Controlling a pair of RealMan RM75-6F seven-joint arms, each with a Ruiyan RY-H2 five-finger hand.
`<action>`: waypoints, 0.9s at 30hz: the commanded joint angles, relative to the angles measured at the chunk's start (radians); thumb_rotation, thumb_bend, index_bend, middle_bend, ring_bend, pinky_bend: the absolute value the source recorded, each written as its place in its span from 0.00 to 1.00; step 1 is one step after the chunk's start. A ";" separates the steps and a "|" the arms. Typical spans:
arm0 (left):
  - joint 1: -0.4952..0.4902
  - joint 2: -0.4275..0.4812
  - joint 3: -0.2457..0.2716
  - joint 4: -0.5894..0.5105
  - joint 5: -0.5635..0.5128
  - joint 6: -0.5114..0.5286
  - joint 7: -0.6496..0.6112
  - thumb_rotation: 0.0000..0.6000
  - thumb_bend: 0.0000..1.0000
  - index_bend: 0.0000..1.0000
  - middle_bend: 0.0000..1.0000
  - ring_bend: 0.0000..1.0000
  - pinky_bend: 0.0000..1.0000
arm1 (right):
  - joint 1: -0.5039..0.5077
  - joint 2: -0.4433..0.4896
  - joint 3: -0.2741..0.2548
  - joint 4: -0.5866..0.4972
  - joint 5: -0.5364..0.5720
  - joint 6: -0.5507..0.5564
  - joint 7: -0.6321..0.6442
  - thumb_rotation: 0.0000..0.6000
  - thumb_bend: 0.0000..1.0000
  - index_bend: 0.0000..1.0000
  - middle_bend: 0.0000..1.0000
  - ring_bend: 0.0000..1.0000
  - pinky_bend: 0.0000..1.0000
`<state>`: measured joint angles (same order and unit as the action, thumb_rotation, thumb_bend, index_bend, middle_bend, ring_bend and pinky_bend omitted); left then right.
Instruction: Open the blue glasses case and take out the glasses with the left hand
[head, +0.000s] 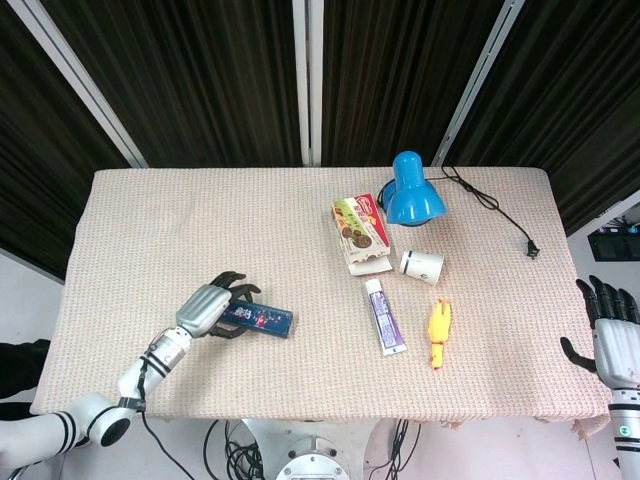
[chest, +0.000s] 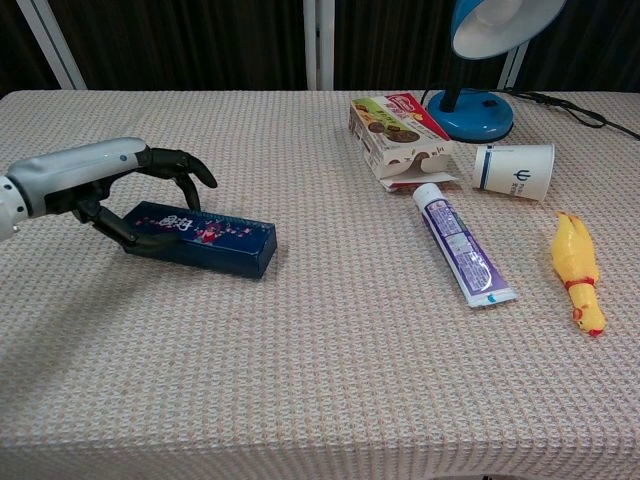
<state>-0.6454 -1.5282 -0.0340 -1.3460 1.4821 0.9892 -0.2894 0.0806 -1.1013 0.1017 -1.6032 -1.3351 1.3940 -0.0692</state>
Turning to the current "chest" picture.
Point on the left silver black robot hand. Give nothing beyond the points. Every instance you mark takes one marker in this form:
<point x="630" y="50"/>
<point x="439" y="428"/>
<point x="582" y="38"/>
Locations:
<point x="75" y="170"/>

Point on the dark blue printed tin box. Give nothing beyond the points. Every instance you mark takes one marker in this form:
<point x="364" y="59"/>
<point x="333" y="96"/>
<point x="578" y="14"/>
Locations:
<point x="225" y="250"/>

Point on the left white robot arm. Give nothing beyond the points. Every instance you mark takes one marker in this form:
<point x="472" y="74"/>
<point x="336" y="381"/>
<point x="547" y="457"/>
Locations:
<point x="7" y="210"/>

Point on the snack carton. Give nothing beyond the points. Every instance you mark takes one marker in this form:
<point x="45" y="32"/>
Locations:
<point x="400" y="135"/>

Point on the black pleated curtain panel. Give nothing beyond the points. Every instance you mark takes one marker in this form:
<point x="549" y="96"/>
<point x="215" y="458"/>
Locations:
<point x="190" y="45"/>
<point x="15" y="45"/>
<point x="590" y="55"/>
<point x="390" y="45"/>

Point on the beige waffle weave tablecloth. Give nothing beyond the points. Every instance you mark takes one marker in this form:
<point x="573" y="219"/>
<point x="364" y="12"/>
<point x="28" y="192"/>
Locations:
<point x="320" y="375"/>

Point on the purple white toothpaste tube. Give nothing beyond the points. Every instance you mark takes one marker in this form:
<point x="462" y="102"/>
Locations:
<point x="460" y="240"/>

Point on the blue desk lamp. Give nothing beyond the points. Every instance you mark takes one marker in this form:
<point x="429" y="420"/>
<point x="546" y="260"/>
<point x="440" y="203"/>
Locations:
<point x="470" y="117"/>

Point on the white paper cup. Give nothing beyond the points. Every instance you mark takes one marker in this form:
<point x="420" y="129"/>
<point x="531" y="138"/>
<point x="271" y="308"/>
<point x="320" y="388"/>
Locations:
<point x="515" y="172"/>

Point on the yellow rubber chicken toy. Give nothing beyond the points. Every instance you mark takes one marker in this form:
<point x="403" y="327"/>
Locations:
<point x="575" y="265"/>

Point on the white metal frame post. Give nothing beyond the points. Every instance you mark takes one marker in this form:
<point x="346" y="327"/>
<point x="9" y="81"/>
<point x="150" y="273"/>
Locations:
<point x="50" y="45"/>
<point x="513" y="70"/>
<point x="326" y="45"/>
<point x="310" y="45"/>

